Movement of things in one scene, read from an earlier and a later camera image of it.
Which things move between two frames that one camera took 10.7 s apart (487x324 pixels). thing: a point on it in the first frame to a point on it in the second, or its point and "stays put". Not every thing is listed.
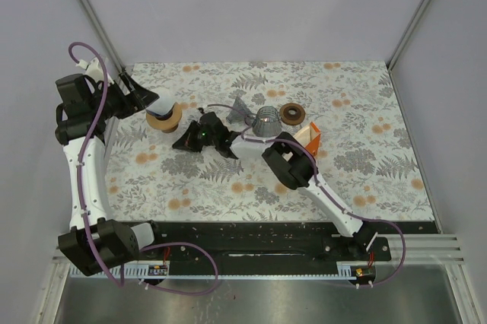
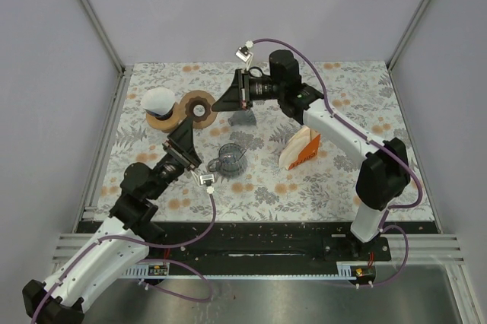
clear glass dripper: [266, 122] to [231, 163]
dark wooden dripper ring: [292, 114] to [198, 97]
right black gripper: [187, 141] to [239, 94]
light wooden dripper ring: [168, 125] stays put
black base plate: [259, 245] stays put
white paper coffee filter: [165, 103] stays put
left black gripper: [137, 100] to [183, 134]
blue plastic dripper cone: [163, 117] stays put
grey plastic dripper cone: [233, 115] stays put
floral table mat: [365, 154] stays put
